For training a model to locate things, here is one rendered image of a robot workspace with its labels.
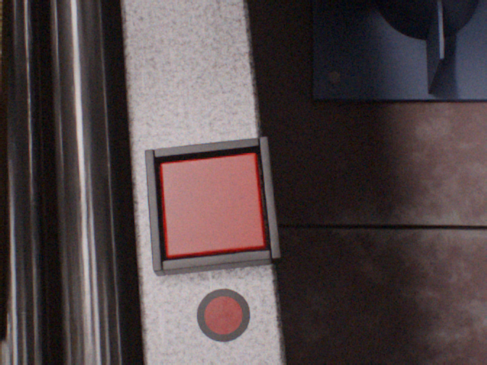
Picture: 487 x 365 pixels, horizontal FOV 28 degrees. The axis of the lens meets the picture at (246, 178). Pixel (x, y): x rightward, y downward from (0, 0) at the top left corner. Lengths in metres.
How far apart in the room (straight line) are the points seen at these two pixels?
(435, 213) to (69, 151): 1.01
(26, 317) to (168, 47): 0.19
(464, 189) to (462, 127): 0.10
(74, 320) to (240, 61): 0.19
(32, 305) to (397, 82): 1.09
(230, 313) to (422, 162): 1.02
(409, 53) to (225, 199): 1.07
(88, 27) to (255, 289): 0.20
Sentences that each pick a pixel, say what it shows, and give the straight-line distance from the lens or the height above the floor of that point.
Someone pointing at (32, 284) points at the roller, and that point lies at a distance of 0.60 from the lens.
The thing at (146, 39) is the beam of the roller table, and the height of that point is 0.91.
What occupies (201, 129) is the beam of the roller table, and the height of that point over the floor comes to 0.91.
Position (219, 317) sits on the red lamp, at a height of 0.92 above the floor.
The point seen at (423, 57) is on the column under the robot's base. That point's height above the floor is 0.01.
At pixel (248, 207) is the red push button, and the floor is 0.93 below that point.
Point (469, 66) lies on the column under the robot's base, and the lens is 1.63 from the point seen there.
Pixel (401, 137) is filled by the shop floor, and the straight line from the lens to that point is 1.58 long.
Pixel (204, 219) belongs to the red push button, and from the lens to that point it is 0.58.
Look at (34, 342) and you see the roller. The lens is 0.60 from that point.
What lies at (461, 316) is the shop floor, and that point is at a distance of 1.52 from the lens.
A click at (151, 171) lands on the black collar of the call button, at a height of 0.93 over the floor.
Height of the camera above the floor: 1.48
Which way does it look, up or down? 73 degrees down
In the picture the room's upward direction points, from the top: 10 degrees counter-clockwise
